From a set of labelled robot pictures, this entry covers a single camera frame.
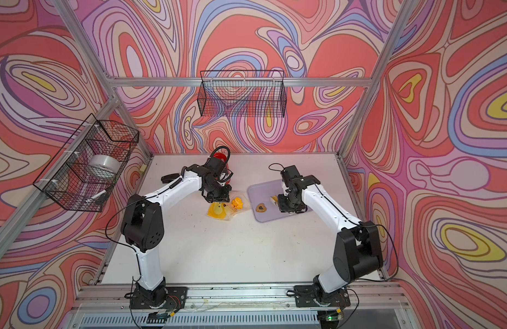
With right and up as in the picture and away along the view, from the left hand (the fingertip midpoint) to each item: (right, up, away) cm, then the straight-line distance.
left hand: (232, 200), depth 90 cm
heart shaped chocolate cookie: (+13, -4, +6) cm, 15 cm away
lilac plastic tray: (+14, +1, +17) cm, 22 cm away
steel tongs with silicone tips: (+19, 0, +4) cm, 20 cm away
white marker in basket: (-47, +4, -20) cm, 51 cm away
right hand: (+24, -5, -6) cm, 25 cm away
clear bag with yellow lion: (+2, -2, +6) cm, 6 cm away
